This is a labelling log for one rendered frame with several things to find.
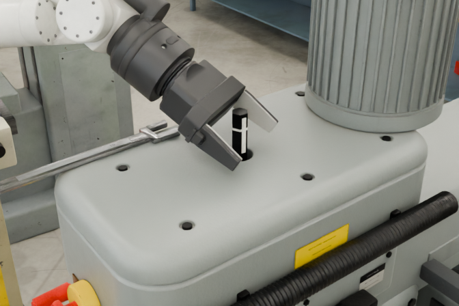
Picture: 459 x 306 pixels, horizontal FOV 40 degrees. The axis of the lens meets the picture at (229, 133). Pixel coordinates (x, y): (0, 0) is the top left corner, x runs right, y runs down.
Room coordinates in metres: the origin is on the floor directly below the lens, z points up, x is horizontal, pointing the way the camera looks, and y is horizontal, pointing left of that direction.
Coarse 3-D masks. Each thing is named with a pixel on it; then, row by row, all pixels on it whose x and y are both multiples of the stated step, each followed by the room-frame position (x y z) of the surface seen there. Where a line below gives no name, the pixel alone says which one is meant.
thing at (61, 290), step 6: (66, 282) 0.65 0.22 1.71; (54, 288) 0.64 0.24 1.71; (60, 288) 0.64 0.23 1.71; (66, 288) 0.64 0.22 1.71; (42, 294) 0.63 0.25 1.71; (48, 294) 0.63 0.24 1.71; (54, 294) 0.63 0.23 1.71; (60, 294) 0.63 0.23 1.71; (66, 294) 0.63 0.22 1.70; (36, 300) 0.62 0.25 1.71; (42, 300) 0.62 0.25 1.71; (48, 300) 0.62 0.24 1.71; (54, 300) 0.62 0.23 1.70; (60, 300) 0.63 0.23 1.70; (66, 300) 0.63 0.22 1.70
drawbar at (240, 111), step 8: (232, 112) 0.69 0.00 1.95; (240, 112) 0.69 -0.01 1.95; (232, 120) 0.69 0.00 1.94; (240, 120) 0.68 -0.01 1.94; (240, 128) 0.68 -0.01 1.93; (232, 136) 0.69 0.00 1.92; (240, 136) 0.68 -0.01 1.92; (232, 144) 0.69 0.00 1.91; (240, 144) 0.68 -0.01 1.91; (240, 152) 0.68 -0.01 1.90
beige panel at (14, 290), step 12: (0, 204) 2.13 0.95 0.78; (0, 216) 2.12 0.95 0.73; (0, 228) 2.11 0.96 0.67; (0, 240) 2.11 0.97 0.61; (0, 252) 2.10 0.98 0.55; (0, 264) 2.09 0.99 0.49; (12, 264) 2.12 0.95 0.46; (0, 276) 2.08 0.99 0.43; (12, 276) 2.12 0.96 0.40; (0, 288) 2.08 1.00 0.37; (12, 288) 2.11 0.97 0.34; (0, 300) 2.07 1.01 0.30; (12, 300) 2.11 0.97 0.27
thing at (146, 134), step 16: (144, 128) 0.75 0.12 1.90; (160, 128) 0.76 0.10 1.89; (176, 128) 0.75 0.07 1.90; (112, 144) 0.70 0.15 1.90; (128, 144) 0.71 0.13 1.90; (64, 160) 0.67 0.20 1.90; (80, 160) 0.67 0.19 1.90; (16, 176) 0.63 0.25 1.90; (32, 176) 0.63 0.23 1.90; (48, 176) 0.64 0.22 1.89; (0, 192) 0.60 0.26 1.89
